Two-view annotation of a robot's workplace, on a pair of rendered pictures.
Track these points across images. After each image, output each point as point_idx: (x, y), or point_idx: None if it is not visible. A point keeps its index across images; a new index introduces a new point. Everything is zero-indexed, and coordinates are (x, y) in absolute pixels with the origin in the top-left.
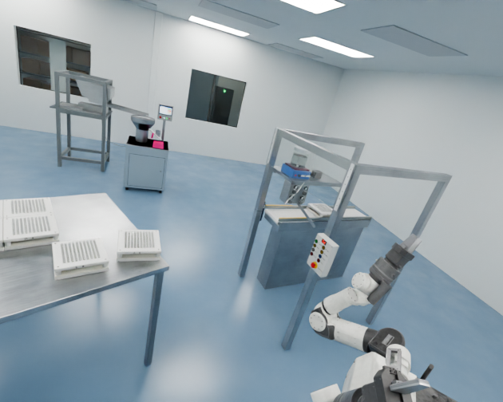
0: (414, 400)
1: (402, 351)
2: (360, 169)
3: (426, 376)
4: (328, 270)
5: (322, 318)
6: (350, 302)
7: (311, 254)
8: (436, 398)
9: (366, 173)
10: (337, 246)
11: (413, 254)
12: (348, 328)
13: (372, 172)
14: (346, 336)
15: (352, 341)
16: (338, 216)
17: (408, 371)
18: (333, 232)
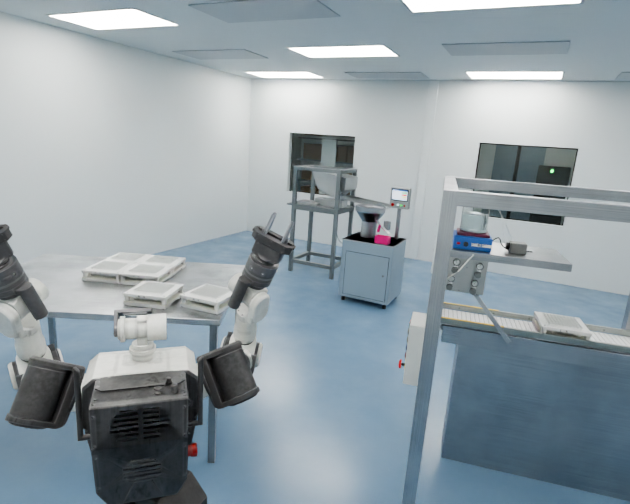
0: (144, 372)
1: (155, 314)
2: (453, 197)
3: (198, 373)
4: (416, 374)
5: (222, 341)
6: (237, 317)
7: None
8: (166, 380)
9: (470, 204)
10: (420, 326)
11: (291, 248)
12: None
13: (487, 203)
14: None
15: None
16: (435, 280)
17: (147, 333)
18: (433, 310)
